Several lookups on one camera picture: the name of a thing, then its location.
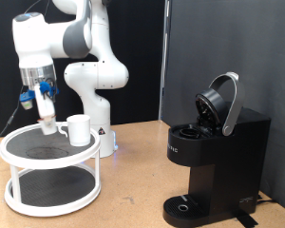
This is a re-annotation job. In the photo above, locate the blue cable clip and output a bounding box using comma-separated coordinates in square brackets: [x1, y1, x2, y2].
[38, 81, 60, 97]

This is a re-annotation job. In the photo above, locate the white ceramic mug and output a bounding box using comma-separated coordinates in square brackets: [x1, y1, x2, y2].
[57, 114, 92, 147]

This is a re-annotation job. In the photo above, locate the wrist camera on blue mount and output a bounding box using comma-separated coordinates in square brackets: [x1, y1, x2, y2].
[19, 89, 36, 111]

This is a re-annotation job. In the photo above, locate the black tape strip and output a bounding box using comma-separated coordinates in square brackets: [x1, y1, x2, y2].
[234, 213, 259, 228]

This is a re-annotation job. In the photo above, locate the black power cord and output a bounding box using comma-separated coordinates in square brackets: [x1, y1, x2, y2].
[256, 193, 278, 207]

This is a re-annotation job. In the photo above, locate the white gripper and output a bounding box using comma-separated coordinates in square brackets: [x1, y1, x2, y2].
[33, 83, 57, 121]

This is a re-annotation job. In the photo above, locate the black Keurig drip tray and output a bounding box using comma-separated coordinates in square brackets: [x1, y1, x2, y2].
[162, 194, 210, 228]

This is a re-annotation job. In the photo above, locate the silver Keurig handle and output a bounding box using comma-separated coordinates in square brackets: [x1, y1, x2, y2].
[208, 71, 246, 137]

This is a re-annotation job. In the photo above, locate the grey vertical frame pole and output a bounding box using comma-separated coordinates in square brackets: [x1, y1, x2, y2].
[157, 0, 173, 122]

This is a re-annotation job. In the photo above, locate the white two-tier turntable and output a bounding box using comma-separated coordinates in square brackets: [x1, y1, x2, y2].
[0, 122, 103, 219]

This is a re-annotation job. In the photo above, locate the black curtain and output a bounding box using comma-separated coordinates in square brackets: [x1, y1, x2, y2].
[0, 0, 166, 141]

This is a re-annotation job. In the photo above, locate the black Keurig coffee machine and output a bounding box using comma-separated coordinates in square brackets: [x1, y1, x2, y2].
[162, 87, 272, 228]

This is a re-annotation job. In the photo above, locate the thin black cable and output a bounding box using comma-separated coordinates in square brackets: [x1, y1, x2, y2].
[0, 0, 51, 150]

